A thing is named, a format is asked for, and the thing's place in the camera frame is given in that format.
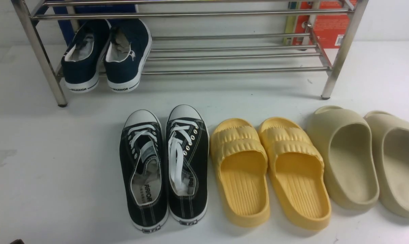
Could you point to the left yellow rubber slipper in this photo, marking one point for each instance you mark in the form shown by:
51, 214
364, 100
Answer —
240, 164

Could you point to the left beige foam slide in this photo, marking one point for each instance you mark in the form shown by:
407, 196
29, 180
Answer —
344, 140

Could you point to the yellow rubber slipper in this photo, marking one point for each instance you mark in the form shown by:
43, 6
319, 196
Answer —
296, 170
240, 164

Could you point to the black canvas sneaker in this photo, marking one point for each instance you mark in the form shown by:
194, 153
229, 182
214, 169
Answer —
187, 157
141, 152

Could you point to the navy canvas sneaker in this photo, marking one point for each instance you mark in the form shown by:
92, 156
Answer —
130, 43
82, 59

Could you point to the stainless steel shoe rack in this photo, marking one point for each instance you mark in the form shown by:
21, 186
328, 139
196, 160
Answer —
29, 21

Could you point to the right navy canvas sneaker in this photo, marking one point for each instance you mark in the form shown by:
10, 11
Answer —
130, 43

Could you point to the left navy canvas sneaker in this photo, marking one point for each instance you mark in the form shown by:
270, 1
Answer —
82, 59

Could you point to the right beige foam slide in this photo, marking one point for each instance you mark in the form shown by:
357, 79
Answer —
390, 151

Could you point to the right yellow rubber slipper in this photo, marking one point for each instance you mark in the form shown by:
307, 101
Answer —
296, 170

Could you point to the beige foam slide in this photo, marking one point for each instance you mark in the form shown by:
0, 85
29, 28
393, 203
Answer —
390, 151
344, 140

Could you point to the red box behind rack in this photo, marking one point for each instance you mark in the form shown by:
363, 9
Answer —
330, 29

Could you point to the blue box behind rack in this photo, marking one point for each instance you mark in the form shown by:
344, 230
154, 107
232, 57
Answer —
66, 26

